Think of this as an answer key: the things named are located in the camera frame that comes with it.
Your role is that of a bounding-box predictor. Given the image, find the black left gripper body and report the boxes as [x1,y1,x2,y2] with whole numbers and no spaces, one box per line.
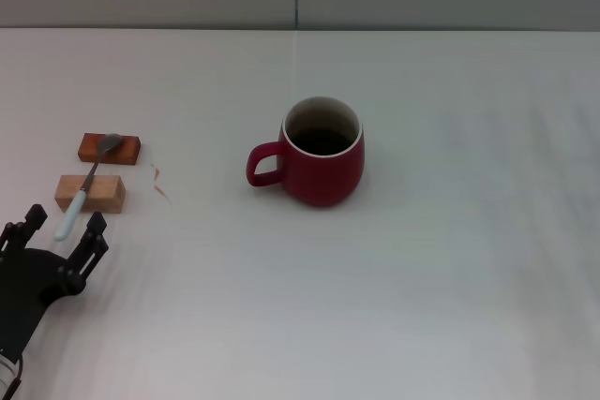
[0,246,72,358]

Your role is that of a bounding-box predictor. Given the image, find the blue-handled metal spoon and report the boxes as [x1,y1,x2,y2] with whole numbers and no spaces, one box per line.
[54,132,126,243]

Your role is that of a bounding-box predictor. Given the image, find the red ceramic mug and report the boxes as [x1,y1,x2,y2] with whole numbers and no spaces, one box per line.
[245,96,366,208]

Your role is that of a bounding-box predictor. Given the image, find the light wooden block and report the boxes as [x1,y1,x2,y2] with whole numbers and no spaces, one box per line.
[54,174,127,215]

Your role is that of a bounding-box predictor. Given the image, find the reddish brown wooden block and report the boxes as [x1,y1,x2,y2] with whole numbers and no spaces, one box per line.
[76,132,143,167]

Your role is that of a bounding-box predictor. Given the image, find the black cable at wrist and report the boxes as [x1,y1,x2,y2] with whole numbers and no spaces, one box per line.
[0,356,24,400]

